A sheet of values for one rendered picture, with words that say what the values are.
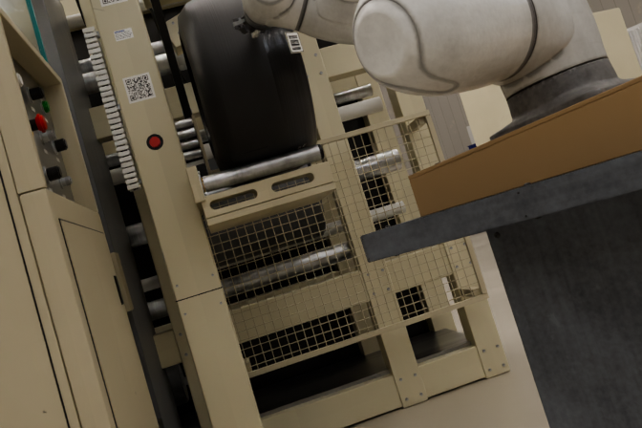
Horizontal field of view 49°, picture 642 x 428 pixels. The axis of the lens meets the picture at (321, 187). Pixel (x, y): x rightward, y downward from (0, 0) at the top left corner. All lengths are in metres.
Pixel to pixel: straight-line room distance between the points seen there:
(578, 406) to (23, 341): 0.92
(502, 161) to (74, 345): 0.82
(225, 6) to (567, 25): 1.13
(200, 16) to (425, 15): 1.16
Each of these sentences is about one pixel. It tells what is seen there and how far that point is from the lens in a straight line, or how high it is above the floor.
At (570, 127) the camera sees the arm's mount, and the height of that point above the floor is 0.70.
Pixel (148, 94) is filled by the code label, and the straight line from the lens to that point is 2.03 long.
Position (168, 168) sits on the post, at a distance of 1.99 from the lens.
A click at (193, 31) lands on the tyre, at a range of 1.92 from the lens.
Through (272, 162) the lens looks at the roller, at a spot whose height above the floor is 0.90.
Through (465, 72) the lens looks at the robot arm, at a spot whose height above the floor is 0.81.
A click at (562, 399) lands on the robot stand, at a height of 0.35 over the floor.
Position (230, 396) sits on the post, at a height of 0.33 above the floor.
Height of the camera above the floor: 0.66
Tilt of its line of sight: 4 degrees up
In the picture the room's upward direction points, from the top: 17 degrees counter-clockwise
